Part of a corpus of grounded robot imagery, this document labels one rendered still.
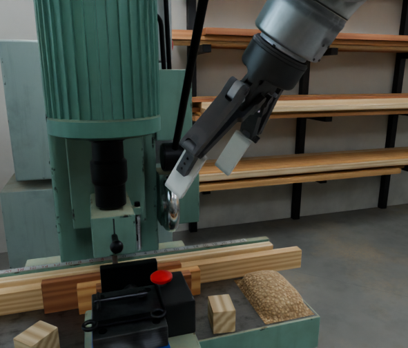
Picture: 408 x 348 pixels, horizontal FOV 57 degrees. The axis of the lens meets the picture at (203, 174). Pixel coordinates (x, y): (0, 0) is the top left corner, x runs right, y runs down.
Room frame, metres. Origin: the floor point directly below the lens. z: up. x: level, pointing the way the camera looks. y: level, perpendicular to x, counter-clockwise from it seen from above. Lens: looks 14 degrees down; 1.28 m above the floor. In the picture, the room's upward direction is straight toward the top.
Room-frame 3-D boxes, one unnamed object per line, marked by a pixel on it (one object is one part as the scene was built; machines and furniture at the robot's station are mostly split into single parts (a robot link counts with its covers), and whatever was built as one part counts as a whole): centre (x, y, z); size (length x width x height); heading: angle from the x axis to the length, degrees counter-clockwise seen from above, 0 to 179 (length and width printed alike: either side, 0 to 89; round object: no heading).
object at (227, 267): (0.63, 0.08, 0.92); 0.58 x 0.02 x 0.04; 107
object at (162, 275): (0.46, 0.06, 1.02); 0.03 x 0.03 x 0.01
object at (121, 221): (0.62, 0.16, 1.03); 0.14 x 0.07 x 0.09; 17
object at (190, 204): (0.83, 0.06, 1.02); 0.09 x 0.07 x 0.12; 107
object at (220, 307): (0.52, -0.03, 0.92); 0.05 x 0.04 x 0.04; 10
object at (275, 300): (0.60, -0.12, 0.92); 0.14 x 0.09 x 0.04; 17
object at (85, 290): (0.58, 0.11, 0.92); 0.21 x 0.02 x 0.05; 107
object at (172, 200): (0.76, 0.08, 1.02); 0.12 x 0.03 x 0.12; 17
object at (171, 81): (0.85, 0.07, 1.23); 0.09 x 0.08 x 0.15; 17
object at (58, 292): (0.59, 0.16, 0.93); 0.24 x 0.02 x 0.06; 107
